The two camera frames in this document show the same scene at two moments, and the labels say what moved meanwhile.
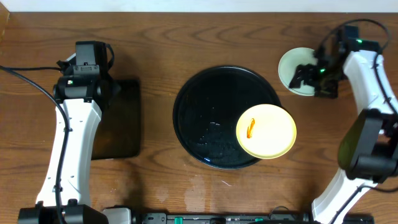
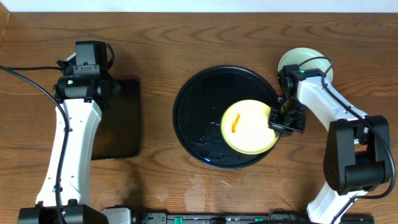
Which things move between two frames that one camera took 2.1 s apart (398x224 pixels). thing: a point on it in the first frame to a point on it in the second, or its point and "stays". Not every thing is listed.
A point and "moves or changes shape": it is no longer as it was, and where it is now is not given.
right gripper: x=329 y=93 to x=278 y=127
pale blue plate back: x=288 y=65 stays
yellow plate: x=266 y=131 moves or changes shape
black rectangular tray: x=118 y=135 stays
